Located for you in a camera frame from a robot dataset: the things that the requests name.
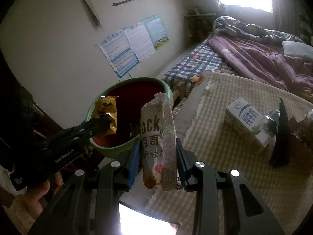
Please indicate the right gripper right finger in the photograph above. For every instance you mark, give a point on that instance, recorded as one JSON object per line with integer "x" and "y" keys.
{"x": 185, "y": 163}

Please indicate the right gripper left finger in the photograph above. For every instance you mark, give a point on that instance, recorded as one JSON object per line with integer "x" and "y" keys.
{"x": 129, "y": 166}

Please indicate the white Pocky snack box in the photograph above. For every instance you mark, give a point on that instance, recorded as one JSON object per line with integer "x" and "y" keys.
{"x": 158, "y": 137}

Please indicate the orange snack bag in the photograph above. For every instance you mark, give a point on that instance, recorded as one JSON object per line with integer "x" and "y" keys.
{"x": 106, "y": 109}

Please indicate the brown crumpled paper trash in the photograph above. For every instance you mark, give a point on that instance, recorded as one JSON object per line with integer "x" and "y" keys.
{"x": 302, "y": 130}

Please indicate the person's left hand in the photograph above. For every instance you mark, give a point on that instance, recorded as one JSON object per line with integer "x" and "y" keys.
{"x": 35, "y": 193}

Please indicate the white milk carton box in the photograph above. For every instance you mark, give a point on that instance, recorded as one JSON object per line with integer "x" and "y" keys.
{"x": 251, "y": 126}

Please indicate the red bin with green rim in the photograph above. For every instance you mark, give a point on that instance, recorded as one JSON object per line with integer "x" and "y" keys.
{"x": 132, "y": 95}

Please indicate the blue plaid bed sheet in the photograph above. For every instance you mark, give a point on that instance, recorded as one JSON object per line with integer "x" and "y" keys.
{"x": 188, "y": 70}

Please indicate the black pointed bag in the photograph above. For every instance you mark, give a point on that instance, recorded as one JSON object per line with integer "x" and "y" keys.
{"x": 282, "y": 148}

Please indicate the beige checkered mat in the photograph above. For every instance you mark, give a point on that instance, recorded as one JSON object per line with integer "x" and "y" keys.
{"x": 288, "y": 190}

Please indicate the purple duvet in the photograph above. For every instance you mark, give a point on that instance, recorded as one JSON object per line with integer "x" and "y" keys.
{"x": 266, "y": 64}

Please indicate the dark wooden shelf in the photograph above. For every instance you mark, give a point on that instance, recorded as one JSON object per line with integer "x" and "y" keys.
{"x": 200, "y": 26}

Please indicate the blue grey patterned quilt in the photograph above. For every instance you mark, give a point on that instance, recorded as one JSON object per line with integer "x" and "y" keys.
{"x": 227, "y": 26}

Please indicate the white pillow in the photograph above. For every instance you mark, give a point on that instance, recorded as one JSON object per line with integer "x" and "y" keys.
{"x": 297, "y": 49}

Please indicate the left wall chart poster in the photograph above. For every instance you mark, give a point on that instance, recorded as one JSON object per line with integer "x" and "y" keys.
{"x": 118, "y": 51}

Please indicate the middle white wall poster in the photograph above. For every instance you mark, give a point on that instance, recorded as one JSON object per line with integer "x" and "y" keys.
{"x": 140, "y": 40}

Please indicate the right green wall poster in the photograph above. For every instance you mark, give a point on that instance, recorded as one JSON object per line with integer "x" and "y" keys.
{"x": 156, "y": 31}

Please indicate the hanging dark wall strip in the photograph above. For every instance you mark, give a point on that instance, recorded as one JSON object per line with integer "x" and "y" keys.
{"x": 91, "y": 12}

